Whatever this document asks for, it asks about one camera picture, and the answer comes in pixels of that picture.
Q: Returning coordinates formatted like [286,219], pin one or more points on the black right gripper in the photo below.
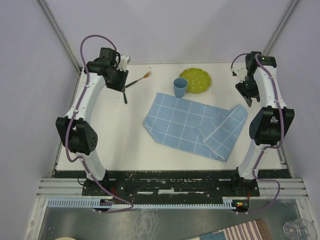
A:
[246,94]

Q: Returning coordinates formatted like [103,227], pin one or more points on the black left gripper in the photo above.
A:
[120,86]

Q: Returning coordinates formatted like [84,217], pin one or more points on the blue checked cloth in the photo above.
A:
[194,127]

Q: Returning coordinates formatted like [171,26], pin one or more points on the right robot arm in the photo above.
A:
[269,127]

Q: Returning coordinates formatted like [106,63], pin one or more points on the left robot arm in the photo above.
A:
[77,135]

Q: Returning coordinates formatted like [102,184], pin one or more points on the green dotted plate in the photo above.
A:
[198,80]

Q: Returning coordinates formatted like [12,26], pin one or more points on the blue cup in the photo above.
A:
[180,86]

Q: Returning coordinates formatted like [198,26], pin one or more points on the striped folded cloth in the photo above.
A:
[251,230]

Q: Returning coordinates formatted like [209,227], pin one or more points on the clear glass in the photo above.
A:
[300,229]

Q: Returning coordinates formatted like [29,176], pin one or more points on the cream round object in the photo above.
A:
[65,238]

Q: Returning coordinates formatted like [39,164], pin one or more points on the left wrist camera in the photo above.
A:
[124,61]

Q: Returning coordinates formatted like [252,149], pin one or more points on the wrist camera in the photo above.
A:
[239,73]
[124,61]

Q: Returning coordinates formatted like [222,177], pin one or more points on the orange fork green handle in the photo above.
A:
[144,77]

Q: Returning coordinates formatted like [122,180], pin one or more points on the orange knife green handle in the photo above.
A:
[125,98]

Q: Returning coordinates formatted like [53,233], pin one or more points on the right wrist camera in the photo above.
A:
[239,73]

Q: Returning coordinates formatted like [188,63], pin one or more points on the aluminium frame rail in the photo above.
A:
[281,25]

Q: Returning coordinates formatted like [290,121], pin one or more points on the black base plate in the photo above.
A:
[170,187]

